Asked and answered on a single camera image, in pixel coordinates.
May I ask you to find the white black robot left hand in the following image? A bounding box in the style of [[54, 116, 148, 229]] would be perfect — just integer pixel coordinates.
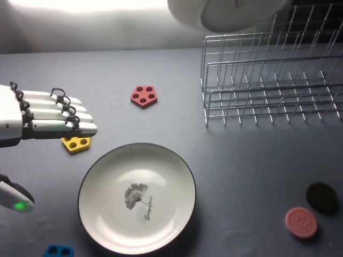
[[0, 81, 99, 214]]

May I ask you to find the small white ginkgo print plate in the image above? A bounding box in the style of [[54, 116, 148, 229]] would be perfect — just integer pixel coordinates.
[[167, 0, 292, 33]]

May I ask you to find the large white ginkgo print plate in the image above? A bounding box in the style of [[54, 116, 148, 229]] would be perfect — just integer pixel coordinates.
[[78, 143, 198, 255]]

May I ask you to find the yellow pentagon block with holes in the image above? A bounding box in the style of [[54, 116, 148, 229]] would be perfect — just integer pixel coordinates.
[[61, 136, 92, 155]]

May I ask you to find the red pentagon block with holes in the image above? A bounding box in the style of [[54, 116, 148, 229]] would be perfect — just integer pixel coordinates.
[[130, 85, 159, 109]]

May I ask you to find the blue pentagon block with holes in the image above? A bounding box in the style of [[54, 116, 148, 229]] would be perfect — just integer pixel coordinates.
[[42, 244, 74, 257]]

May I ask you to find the grey table cloth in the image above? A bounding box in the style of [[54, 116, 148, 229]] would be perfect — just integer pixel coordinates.
[[0, 48, 343, 257]]

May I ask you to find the pink sandwich cookie toy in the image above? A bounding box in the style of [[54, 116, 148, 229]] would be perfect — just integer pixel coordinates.
[[285, 207, 319, 239]]

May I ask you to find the brown sandwich cookie toy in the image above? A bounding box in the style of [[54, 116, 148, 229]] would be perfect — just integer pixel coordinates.
[[305, 182, 339, 215]]

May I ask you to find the wire dish rack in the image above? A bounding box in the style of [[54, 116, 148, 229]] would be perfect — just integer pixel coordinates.
[[200, 4, 343, 127]]

